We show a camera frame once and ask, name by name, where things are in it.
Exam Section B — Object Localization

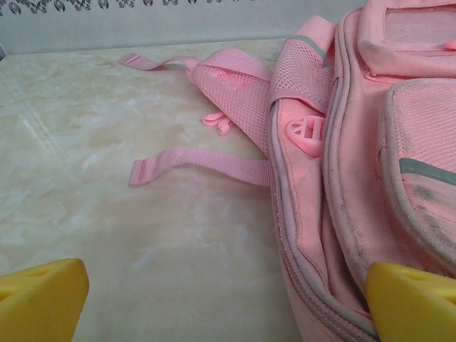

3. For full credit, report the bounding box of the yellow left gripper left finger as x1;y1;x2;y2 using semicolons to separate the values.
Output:
0;258;90;342

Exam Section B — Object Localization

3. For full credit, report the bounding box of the pink student backpack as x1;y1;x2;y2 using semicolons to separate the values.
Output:
118;0;456;342

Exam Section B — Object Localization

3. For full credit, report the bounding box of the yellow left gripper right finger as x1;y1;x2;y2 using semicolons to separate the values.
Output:
365;261;456;342

